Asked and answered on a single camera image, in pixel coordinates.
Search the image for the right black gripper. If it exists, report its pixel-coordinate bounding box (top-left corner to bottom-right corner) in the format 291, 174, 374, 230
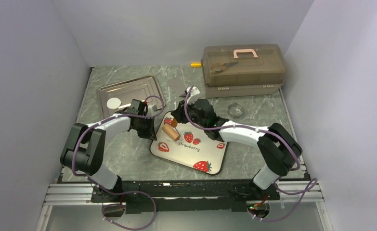
171, 98, 207, 129

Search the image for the wooden rolling pin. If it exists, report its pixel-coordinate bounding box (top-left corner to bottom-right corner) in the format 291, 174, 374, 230
162, 117, 181, 141

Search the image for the strawberry pattern white tray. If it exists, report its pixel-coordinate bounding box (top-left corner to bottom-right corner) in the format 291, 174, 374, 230
150, 111, 227, 175

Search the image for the spatula with wooden handle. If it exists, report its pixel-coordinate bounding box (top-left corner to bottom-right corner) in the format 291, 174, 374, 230
179, 90, 187, 98

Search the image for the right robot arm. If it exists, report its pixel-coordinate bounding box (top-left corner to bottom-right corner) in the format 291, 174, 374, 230
171, 99, 302, 200

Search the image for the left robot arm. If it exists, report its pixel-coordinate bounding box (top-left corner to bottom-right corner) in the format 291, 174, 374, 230
60, 99, 162, 202

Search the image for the flat round dough wrapper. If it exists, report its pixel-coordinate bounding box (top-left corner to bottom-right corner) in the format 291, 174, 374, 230
106, 97, 122, 110

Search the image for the steel baking tray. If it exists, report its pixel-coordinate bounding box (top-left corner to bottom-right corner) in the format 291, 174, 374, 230
97, 75, 166, 118

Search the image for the yellow small object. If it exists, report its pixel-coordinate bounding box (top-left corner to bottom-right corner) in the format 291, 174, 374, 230
190, 63, 202, 68

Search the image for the brown translucent tool box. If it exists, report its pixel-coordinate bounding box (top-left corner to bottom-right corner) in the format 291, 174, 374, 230
201, 44, 286, 98

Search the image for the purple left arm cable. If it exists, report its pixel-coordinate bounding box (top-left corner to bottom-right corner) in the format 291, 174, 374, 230
71, 95, 167, 230

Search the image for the round metal cutter ring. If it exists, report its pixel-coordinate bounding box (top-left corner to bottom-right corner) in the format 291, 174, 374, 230
228, 103, 245, 117

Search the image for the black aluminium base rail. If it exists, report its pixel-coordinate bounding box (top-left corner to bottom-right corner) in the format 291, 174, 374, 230
43, 180, 324, 215

